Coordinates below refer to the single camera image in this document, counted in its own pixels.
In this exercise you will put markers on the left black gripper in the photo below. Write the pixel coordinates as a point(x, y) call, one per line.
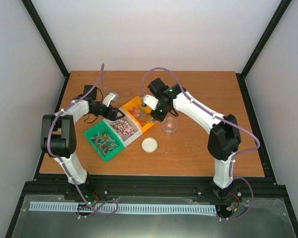
point(114, 114)

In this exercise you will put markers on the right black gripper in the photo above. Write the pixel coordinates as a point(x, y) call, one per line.
point(158, 117)

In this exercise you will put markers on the metal scoop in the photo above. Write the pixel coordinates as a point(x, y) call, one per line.
point(152, 121)

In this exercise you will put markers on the white candy bin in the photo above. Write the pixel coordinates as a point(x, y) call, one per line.
point(125, 128)

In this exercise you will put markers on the orange candy bin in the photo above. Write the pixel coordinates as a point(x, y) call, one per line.
point(139, 114)

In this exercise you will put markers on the green candy bin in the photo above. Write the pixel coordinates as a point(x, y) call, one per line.
point(103, 139)

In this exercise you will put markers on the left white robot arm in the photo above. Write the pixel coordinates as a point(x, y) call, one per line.
point(58, 138)

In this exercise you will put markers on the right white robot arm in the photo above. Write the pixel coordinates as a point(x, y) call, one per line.
point(224, 137)

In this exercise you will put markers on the white jar lid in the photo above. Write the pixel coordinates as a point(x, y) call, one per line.
point(149, 144)

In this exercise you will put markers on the metal front plate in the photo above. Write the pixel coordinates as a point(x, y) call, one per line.
point(261, 218)

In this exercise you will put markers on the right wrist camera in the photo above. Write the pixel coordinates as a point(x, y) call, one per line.
point(150, 101)

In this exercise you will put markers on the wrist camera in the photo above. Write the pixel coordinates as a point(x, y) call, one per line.
point(150, 101)
point(110, 97)

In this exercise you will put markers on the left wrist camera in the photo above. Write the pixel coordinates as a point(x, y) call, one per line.
point(110, 97)

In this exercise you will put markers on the light blue cable duct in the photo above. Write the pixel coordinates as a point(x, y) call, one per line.
point(130, 209)

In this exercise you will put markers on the black aluminium rail base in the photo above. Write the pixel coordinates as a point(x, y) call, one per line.
point(196, 188)

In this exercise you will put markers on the left black frame post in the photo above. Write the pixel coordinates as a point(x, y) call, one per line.
point(28, 4)

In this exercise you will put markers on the black frame post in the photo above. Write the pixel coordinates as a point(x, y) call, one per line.
point(28, 4)
point(274, 21)

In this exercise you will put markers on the right black frame post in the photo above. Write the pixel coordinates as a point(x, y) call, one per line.
point(274, 21)

